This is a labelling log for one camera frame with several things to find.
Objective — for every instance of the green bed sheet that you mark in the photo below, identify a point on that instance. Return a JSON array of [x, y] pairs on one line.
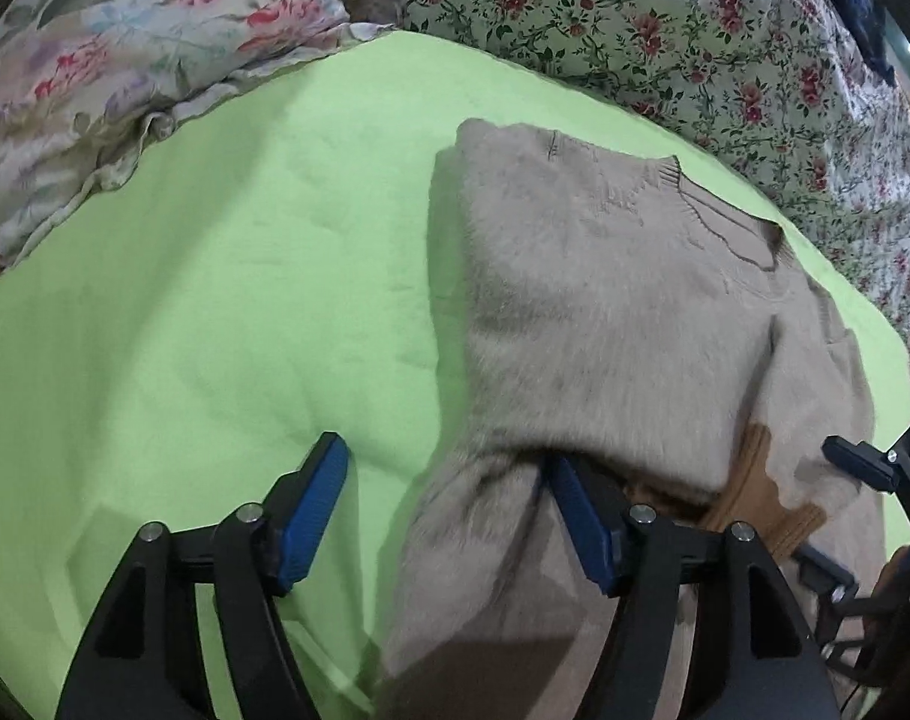
[[200, 315]]

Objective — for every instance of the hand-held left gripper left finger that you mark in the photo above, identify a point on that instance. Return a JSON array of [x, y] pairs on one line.
[[312, 517]]

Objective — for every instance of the small-flower floral quilt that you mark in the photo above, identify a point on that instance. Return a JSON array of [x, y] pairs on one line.
[[650, 15]]

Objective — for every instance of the ruffled floral pillow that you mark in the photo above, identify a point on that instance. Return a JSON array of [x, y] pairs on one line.
[[125, 37]]

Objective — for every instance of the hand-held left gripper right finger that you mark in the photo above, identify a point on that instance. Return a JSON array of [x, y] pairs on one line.
[[582, 525]]

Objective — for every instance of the beige knit sweater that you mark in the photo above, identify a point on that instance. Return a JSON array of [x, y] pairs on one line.
[[612, 300]]

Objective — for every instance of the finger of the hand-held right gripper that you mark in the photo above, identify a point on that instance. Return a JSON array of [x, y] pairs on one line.
[[863, 457], [826, 577]]

